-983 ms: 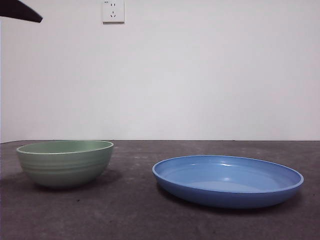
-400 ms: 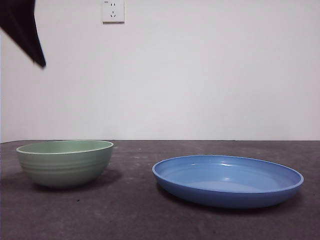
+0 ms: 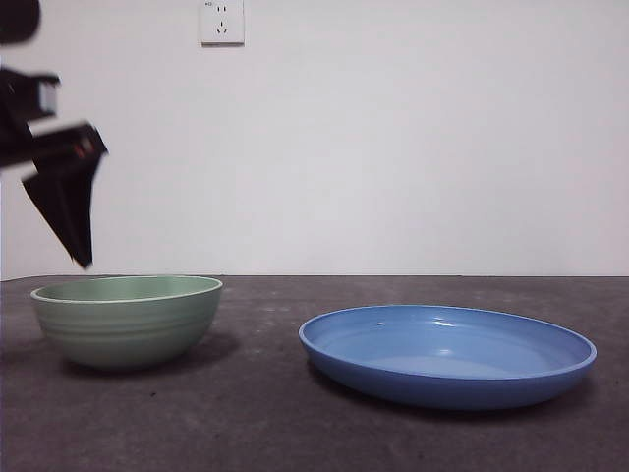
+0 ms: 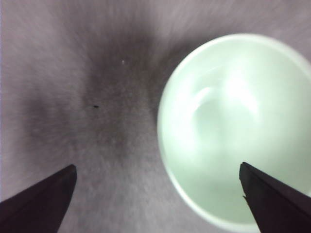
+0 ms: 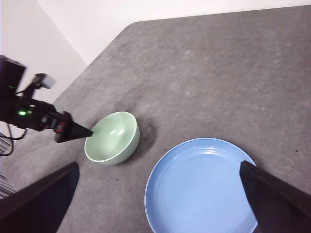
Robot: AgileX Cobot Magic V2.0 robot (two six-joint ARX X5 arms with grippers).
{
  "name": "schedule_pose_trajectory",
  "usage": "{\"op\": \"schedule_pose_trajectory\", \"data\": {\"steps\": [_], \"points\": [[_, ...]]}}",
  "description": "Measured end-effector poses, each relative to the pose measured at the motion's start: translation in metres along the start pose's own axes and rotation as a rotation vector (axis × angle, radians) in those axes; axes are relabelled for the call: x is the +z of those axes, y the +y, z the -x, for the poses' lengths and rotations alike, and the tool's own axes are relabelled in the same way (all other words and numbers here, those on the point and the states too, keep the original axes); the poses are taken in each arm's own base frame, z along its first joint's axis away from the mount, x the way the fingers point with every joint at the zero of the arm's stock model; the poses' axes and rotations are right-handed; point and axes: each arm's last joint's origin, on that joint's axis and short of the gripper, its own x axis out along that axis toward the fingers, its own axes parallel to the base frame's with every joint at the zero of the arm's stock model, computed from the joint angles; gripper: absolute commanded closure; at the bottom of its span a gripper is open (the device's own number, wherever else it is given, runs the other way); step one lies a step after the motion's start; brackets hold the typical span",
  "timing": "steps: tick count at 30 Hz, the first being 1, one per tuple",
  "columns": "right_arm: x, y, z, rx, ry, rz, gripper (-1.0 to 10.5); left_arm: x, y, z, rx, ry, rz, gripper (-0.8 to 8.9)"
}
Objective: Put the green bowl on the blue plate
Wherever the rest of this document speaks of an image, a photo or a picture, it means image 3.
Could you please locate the blue round plate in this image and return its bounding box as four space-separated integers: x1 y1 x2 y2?
298 304 599 412

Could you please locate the white wall socket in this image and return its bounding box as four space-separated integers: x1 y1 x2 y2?
200 0 246 48

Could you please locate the green ribbed bowl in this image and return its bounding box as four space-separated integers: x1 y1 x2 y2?
29 274 225 372

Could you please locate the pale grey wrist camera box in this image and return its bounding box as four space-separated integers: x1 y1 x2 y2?
37 81 60 112

